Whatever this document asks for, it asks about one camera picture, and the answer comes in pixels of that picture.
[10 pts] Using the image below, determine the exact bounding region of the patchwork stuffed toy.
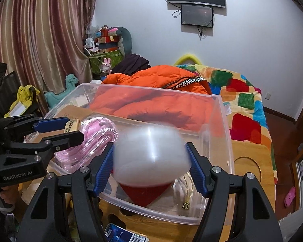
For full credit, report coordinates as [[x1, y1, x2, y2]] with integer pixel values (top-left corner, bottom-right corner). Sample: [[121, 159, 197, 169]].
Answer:
[[95, 26, 122, 51]]

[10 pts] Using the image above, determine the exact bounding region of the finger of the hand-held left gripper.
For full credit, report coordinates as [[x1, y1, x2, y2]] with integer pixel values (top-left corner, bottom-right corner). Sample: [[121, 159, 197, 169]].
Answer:
[[0, 114, 70, 142], [6, 130, 85, 162]]

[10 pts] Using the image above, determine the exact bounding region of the yellow foam arch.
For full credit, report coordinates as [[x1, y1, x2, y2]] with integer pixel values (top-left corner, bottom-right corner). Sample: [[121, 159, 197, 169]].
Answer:
[[173, 53, 202, 67]]

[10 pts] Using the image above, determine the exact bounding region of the teal rocking horse toy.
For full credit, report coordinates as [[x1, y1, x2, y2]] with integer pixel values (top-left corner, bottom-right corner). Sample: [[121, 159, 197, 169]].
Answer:
[[44, 74, 80, 106]]

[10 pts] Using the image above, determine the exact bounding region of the pink braided rope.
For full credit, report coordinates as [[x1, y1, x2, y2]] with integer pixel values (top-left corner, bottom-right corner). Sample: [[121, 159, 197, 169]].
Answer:
[[54, 117, 119, 172]]

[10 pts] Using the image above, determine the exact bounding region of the black mesh chair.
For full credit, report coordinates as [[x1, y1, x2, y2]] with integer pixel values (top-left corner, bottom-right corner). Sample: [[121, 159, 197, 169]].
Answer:
[[1, 70, 18, 99]]

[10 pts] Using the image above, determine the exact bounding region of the person's left hand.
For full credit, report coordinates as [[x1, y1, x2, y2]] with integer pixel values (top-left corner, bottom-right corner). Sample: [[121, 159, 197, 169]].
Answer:
[[1, 185, 24, 208]]

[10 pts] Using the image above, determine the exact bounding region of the gold cord with tag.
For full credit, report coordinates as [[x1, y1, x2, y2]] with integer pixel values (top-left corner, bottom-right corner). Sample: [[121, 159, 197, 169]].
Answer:
[[178, 173, 195, 211]]

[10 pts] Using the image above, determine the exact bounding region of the colourful patchwork blanket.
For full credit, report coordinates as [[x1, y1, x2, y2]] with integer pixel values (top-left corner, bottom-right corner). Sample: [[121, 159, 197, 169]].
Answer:
[[175, 64, 278, 184]]

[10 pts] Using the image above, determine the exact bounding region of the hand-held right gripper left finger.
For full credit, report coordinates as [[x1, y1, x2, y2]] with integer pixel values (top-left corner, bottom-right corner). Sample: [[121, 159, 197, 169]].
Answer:
[[16, 142, 115, 242]]

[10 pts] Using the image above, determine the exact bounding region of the pink bunny bottle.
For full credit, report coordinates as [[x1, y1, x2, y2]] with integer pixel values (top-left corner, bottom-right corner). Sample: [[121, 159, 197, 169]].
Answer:
[[100, 57, 113, 81]]

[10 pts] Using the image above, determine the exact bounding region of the yellow cloth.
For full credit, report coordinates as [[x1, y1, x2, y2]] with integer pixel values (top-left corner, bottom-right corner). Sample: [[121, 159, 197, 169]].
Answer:
[[4, 85, 41, 118]]

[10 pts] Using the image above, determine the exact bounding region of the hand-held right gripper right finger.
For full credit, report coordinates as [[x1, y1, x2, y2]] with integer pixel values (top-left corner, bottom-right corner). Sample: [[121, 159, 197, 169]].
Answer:
[[185, 142, 283, 242]]

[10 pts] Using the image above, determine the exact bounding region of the green gift box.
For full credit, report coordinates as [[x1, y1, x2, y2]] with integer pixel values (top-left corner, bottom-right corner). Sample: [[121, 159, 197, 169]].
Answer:
[[88, 50, 124, 81]]

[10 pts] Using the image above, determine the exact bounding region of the small wall monitor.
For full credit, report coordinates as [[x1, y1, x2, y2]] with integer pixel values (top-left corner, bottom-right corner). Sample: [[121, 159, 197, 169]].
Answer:
[[180, 4, 215, 29]]

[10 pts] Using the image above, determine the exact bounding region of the grey plush cushion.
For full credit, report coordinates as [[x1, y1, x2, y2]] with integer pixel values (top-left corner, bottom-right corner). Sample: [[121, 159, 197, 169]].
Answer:
[[116, 26, 133, 54]]

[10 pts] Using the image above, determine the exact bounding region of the pink slipper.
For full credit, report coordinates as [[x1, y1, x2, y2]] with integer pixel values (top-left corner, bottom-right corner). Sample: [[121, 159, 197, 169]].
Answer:
[[283, 187, 296, 208]]

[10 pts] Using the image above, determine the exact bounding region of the dark purple garment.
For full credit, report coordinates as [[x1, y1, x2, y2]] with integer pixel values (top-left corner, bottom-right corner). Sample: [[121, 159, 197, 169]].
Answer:
[[111, 53, 151, 75]]

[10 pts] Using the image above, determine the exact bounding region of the clear plastic storage bin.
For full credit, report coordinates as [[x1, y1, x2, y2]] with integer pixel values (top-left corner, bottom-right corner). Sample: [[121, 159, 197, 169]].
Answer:
[[42, 83, 235, 226]]

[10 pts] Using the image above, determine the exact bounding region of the striped pink curtain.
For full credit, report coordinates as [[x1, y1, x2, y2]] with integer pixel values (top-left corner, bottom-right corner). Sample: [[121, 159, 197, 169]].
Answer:
[[0, 0, 101, 109]]

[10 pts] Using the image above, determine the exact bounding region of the blue and white box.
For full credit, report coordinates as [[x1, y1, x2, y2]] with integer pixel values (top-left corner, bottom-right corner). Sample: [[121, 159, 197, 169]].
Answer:
[[103, 222, 150, 242]]

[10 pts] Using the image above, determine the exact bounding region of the orange puffer jacket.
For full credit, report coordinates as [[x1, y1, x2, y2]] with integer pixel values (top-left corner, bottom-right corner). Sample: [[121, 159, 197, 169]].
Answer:
[[89, 65, 218, 131]]

